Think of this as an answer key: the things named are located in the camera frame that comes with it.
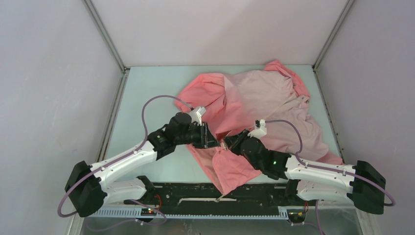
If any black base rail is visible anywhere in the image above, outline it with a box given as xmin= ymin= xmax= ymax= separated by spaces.
xmin=138 ymin=183 xmax=315 ymax=215

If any pink zip-up jacket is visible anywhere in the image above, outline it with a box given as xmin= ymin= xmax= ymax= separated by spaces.
xmin=175 ymin=60 xmax=343 ymax=195

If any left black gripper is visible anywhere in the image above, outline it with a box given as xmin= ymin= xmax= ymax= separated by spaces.
xmin=175 ymin=122 xmax=220 ymax=149

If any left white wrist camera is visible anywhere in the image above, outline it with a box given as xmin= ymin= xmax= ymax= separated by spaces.
xmin=188 ymin=106 xmax=206 ymax=125

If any white cable tray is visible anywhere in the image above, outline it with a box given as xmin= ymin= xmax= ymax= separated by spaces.
xmin=97 ymin=207 xmax=309 ymax=221

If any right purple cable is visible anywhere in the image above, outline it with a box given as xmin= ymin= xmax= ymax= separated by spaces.
xmin=265 ymin=119 xmax=396 ymax=235

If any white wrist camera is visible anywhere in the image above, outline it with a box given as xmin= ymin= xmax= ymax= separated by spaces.
xmin=188 ymin=106 xmax=206 ymax=125
xmin=248 ymin=119 xmax=267 ymax=139

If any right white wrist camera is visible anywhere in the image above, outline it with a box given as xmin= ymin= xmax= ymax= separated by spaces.
xmin=248 ymin=119 xmax=267 ymax=139

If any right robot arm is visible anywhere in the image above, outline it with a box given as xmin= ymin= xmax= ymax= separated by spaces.
xmin=224 ymin=130 xmax=386 ymax=215

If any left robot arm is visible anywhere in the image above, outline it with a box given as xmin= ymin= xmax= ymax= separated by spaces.
xmin=65 ymin=107 xmax=220 ymax=217

